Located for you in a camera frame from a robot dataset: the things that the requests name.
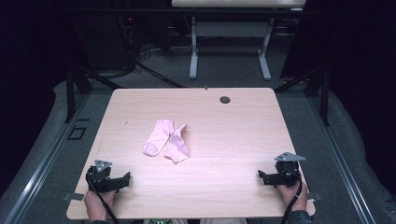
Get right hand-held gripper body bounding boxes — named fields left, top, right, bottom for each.
left=271, top=151, right=307, bottom=189

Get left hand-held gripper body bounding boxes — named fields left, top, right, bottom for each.
left=85, top=159, right=123, bottom=194

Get pink sock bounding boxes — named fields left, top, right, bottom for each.
left=163, top=123, right=191, bottom=165
left=142, top=119, right=176, bottom=158

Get person's left hand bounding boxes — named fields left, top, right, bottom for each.
left=83, top=189, right=117, bottom=222

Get person's right hand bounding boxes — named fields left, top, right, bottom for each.
left=276, top=181, right=309, bottom=213

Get white-legged background desk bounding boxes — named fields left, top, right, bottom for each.
left=171, top=0, right=307, bottom=82

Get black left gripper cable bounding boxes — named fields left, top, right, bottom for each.
left=85, top=166, right=121, bottom=224

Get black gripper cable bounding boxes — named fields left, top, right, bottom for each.
left=280, top=166, right=304, bottom=224
left=85, top=166, right=121, bottom=224

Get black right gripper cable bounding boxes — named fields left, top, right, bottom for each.
left=280, top=166, right=304, bottom=224

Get metal table bracket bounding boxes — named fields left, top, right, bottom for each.
left=306, top=191, right=323, bottom=202
left=61, top=192, right=86, bottom=202

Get aluminium floor rail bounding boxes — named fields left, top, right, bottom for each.
left=3, top=92, right=92, bottom=224
left=307, top=92, right=379, bottom=224

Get black metal frame stand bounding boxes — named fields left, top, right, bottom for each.
left=64, top=66, right=122, bottom=124
left=274, top=64, right=332, bottom=127

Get black floor cables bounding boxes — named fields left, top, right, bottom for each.
left=118, top=40, right=188, bottom=89

